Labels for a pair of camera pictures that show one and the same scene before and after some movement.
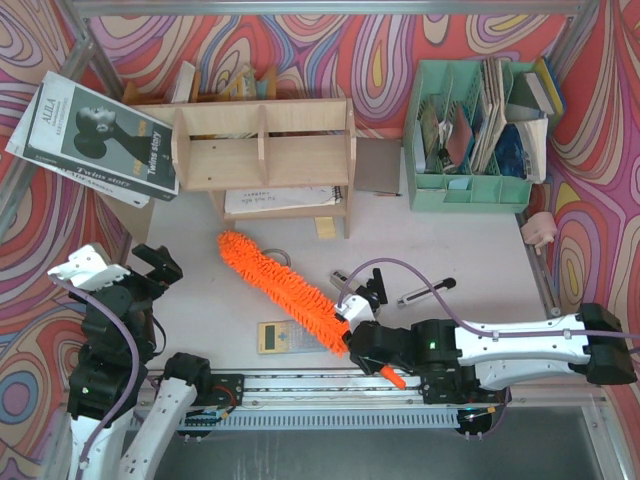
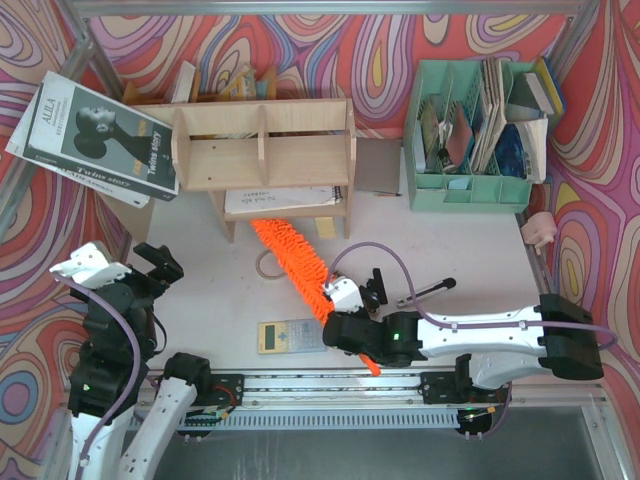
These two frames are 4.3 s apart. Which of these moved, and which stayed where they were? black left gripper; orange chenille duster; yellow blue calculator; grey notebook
Moved: orange chenille duster
Stayed: yellow blue calculator; black left gripper; grey notebook
